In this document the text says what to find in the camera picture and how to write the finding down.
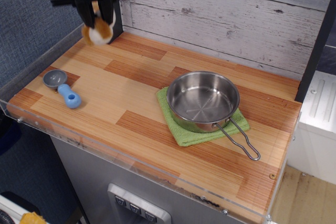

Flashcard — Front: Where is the stainless steel pan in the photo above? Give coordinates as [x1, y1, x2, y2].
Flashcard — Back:
[166, 71, 261, 161]

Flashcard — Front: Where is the white cabinet at right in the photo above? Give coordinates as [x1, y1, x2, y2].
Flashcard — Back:
[287, 71, 335, 184]

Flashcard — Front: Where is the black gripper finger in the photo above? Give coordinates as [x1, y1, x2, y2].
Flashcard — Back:
[75, 0, 95, 28]
[98, 0, 114, 24]

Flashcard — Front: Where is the yellow object bottom left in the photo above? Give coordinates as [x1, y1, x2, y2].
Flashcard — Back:
[19, 212, 47, 224]

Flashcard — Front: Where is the silver dispenser panel with buttons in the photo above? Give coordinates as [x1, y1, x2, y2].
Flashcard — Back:
[107, 183, 172, 223]

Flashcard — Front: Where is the dark grey corner post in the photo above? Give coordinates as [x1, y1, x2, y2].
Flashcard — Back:
[108, 0, 123, 44]

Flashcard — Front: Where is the white brown plush toy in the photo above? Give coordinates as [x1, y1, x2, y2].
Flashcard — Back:
[81, 1, 116, 46]

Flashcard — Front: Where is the dark right post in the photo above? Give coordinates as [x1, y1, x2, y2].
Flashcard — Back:
[295, 0, 335, 103]

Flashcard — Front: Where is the green cloth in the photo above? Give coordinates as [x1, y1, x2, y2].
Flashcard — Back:
[156, 87, 250, 147]

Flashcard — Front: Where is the clear acrylic table guard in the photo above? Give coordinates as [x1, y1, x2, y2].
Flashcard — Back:
[8, 14, 307, 223]

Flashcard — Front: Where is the blue grey spoon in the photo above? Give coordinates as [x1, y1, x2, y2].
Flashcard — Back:
[43, 69, 81, 109]

